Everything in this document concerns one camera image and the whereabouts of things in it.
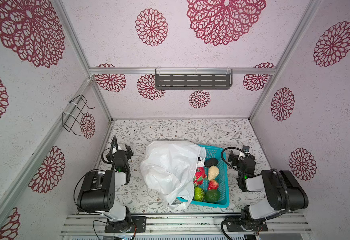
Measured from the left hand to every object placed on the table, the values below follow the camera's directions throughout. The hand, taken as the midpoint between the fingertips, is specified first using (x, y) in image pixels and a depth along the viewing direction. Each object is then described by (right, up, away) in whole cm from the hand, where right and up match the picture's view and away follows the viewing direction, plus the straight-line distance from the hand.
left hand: (118, 151), depth 92 cm
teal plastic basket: (+59, 0, -14) cm, 61 cm away
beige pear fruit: (+58, -11, -6) cm, 59 cm away
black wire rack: (-17, +25, -14) cm, 33 cm away
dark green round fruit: (+55, -22, -15) cm, 61 cm away
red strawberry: (+56, -18, -9) cm, 60 cm away
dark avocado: (+56, -7, -1) cm, 57 cm away
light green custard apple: (+48, -21, -15) cm, 54 cm away
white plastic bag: (+31, -9, -7) cm, 33 cm away
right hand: (+76, +1, -1) cm, 76 cm away
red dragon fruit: (+49, -12, -11) cm, 51 cm away
